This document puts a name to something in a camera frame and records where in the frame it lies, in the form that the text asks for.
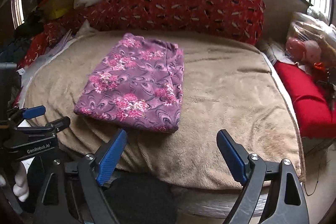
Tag purple floral pants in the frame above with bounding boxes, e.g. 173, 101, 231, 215
73, 32, 184, 133

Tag red patterned bolster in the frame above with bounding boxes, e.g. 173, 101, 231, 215
43, 0, 265, 46

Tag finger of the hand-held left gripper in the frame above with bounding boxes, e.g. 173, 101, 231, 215
13, 116, 71, 132
8, 105, 47, 121

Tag pink plush toy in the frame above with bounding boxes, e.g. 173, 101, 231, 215
286, 38, 323, 65

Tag person's left hand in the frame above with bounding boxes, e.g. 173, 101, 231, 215
0, 160, 30, 202

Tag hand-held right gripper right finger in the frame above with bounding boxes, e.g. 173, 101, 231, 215
216, 130, 311, 224

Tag clear plastic bag of toys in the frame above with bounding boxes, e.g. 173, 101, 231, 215
286, 11, 336, 69

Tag red star print cloth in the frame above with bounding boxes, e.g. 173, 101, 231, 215
16, 32, 49, 69

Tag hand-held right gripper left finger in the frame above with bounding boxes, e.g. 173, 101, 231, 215
33, 129, 128, 224

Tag red cushion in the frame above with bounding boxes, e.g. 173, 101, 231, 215
273, 60, 336, 139

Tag beige fleece blanket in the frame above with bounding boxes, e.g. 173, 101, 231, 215
24, 30, 306, 191

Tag dark cloth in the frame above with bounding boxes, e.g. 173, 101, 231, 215
104, 174, 175, 224

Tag yellow bag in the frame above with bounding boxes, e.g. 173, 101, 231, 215
42, 0, 78, 20

